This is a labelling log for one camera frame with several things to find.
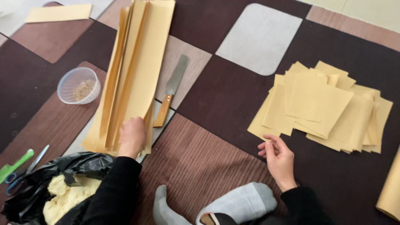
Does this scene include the person's grey socked foot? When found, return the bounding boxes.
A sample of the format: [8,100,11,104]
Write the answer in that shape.
[195,182,278,225]
[153,185,192,225]

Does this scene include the green plastic tool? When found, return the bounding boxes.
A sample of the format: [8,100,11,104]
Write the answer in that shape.
[0,149,34,185]

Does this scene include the stack of long tan sheets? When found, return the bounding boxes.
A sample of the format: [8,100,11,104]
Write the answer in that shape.
[82,0,176,156]

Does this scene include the black plastic bag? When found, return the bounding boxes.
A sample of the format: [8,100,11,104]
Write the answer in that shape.
[1,152,114,225]

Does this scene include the pale yellow dough lump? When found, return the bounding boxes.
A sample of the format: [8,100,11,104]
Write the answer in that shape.
[43,174,102,225]

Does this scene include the tan sheet roll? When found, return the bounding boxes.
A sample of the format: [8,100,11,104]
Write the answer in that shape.
[376,147,400,222]

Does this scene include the pile of square tan sheets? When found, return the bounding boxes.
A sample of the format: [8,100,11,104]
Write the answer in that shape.
[247,61,394,154]

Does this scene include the clear plastic bowl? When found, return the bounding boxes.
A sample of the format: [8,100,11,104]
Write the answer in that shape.
[57,67,101,105]

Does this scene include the wooden handled knife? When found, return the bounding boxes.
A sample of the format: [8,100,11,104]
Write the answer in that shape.
[153,54,190,128]

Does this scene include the brown crumbs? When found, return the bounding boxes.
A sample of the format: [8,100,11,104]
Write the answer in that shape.
[73,79,96,101]

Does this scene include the single long tan sheet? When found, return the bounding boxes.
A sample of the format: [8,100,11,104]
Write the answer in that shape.
[25,4,93,24]

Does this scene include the brown patchwork rug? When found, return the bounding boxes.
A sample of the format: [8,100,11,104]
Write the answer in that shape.
[0,0,400,225]

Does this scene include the person's right hand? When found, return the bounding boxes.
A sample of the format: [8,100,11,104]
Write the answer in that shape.
[257,134,298,193]

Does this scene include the blue handled scissors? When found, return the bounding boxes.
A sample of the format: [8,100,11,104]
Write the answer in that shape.
[4,144,50,196]

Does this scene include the person's left hand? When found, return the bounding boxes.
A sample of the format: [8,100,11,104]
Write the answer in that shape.
[118,117,147,160]

